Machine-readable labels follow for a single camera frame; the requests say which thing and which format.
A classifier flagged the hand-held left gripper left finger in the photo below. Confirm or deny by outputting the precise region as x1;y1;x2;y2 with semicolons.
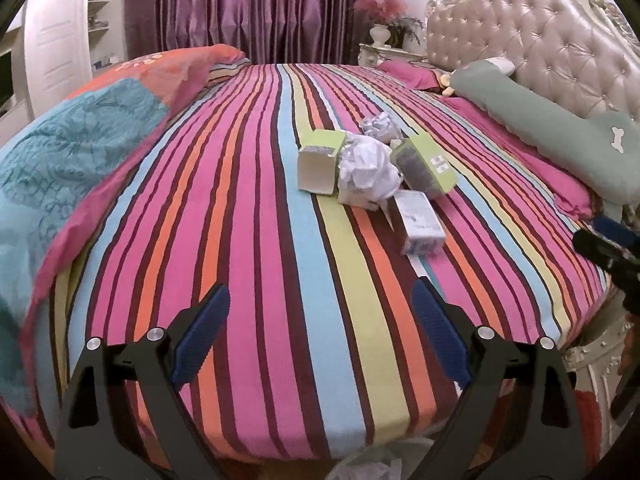
55;284;232;480

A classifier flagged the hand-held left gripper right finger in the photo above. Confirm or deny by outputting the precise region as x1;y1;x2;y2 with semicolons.
411;279;589;480

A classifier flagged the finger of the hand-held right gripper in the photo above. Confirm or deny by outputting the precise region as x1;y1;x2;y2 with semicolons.
592;215;640;251
572;229;640;287

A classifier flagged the white printed box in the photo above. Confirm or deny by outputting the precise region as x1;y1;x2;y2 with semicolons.
393;190;446;257

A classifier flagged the green tissue packet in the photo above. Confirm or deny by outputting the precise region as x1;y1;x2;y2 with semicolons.
389;133;459;200

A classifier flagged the large paper ball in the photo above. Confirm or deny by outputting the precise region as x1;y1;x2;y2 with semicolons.
337;132;405;209

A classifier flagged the green box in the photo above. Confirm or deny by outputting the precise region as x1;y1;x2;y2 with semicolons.
297;129;350;196

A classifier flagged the small paper ball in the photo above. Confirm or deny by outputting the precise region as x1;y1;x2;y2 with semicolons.
358;113;404;144

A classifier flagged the striped colourful bed sheet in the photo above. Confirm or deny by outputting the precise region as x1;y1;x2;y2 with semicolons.
20;62;615;467

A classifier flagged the long green pillow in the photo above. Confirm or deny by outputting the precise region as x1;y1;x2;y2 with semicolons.
451;57;640;207

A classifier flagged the teal and pink quilt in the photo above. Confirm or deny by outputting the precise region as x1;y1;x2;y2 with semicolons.
0;44;252;413

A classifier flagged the tufted bed headboard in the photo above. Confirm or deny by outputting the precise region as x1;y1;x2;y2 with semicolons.
425;0;640;132

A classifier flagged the small pink pillow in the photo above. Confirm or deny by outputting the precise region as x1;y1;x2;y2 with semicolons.
375;59;451;93

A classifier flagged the white ornate nightstand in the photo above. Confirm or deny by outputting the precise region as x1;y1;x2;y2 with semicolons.
358;42;429;67

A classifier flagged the pink flower bouquet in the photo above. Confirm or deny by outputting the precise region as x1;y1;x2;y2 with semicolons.
353;0;426;46

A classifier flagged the white door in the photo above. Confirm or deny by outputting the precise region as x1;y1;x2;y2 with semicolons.
22;0;95;119

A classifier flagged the purple curtain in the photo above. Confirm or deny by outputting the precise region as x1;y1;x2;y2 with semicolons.
123;0;389;66

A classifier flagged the white ornate bed frame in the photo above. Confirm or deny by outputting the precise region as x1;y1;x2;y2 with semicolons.
561;280;632;463

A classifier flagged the white wall shelf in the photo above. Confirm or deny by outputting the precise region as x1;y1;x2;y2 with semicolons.
86;0;129;75

